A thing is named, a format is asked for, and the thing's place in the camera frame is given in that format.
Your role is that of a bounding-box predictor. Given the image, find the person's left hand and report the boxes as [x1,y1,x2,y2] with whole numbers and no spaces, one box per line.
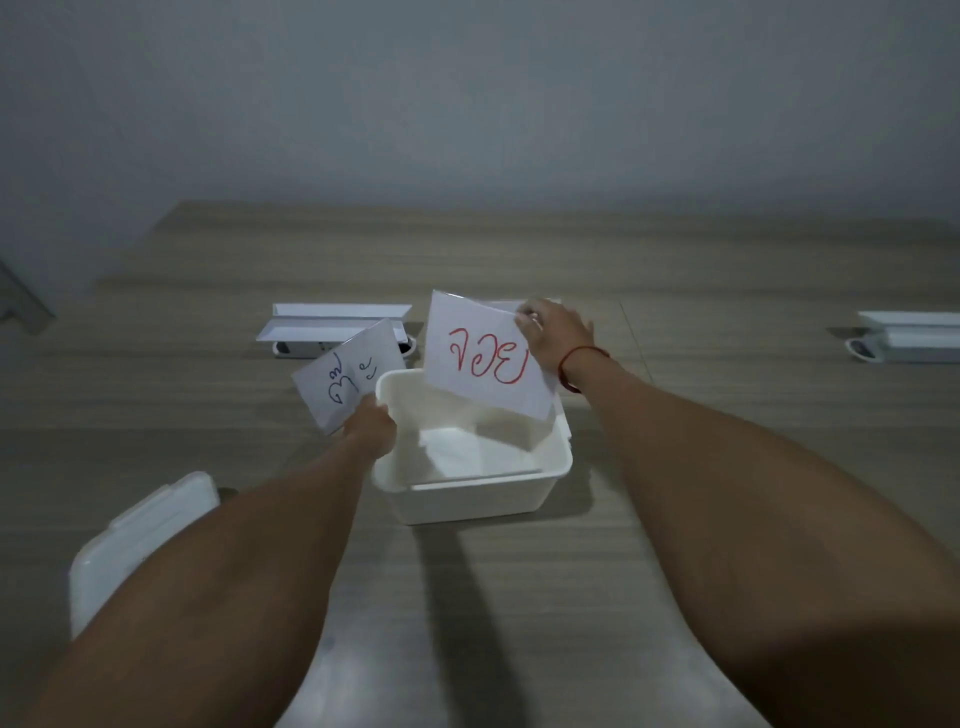
[342,393,398,462]

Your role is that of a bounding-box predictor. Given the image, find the person's right hand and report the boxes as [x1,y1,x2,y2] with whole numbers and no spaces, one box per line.
[514,298,599,370]

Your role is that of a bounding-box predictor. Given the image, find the white paper with blue writing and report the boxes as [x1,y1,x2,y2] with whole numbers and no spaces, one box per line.
[291,318,408,437]

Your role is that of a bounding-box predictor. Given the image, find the white paper with red writing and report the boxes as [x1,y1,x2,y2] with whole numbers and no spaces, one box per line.
[423,290,560,423]

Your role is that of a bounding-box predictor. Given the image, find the person's right forearm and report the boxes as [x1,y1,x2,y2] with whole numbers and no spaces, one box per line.
[564,351,960,728]

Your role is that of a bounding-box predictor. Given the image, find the person's left forearm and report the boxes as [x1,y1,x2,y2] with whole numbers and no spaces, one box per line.
[21,438,393,728]

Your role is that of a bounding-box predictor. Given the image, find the white table socket box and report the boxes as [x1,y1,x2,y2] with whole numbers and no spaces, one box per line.
[255,302,418,360]
[844,310,960,366]

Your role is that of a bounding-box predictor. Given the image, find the white plastic storage box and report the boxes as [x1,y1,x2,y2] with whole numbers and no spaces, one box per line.
[371,367,575,527]

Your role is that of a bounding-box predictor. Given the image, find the white plastic box lid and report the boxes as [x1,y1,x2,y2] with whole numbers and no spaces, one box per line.
[69,471,222,641]

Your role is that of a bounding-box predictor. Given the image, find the red string bracelet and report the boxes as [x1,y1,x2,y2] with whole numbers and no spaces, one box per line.
[557,345,611,396]

